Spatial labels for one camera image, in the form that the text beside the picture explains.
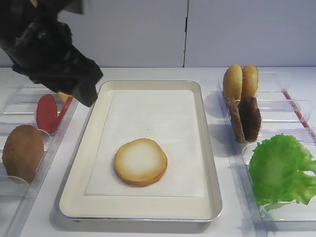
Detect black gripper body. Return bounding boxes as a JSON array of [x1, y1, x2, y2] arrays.
[[0, 0, 83, 85]]

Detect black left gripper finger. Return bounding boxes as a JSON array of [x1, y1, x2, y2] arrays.
[[44, 42, 103, 107]]

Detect yellow cheese slice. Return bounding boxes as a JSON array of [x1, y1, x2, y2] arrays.
[[58, 92, 70, 103]]

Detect right red tomato slice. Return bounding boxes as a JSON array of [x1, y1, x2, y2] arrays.
[[52, 96, 73, 133]]

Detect red tomato slice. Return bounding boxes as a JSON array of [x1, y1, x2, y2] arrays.
[[36, 94, 57, 133], [52, 96, 73, 133]]

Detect left red tomato slice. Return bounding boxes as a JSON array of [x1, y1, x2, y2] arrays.
[[36, 94, 57, 133]]

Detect left brown meat patty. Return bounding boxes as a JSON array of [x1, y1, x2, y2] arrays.
[[227, 98, 245, 143]]

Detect right dark meat patty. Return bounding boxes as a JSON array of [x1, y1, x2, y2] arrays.
[[238, 96, 261, 142]]

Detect green lettuce leaf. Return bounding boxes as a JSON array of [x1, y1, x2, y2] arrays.
[[249, 134, 316, 211]]

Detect cream metal baking tray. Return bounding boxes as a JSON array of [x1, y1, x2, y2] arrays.
[[59, 80, 222, 222]]

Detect white paper tray liner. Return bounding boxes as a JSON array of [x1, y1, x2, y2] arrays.
[[85, 90, 205, 197]]

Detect clear acrylic left rack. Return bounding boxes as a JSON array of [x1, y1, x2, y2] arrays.
[[0, 81, 79, 237]]

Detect clear acrylic rack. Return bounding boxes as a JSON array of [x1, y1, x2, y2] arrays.
[[215, 72, 316, 237], [0, 81, 79, 237]]

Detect right bun top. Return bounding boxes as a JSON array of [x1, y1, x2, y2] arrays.
[[241, 65, 259, 98]]

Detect clear acrylic right rack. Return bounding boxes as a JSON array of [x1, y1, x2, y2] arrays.
[[215, 72, 316, 237]]

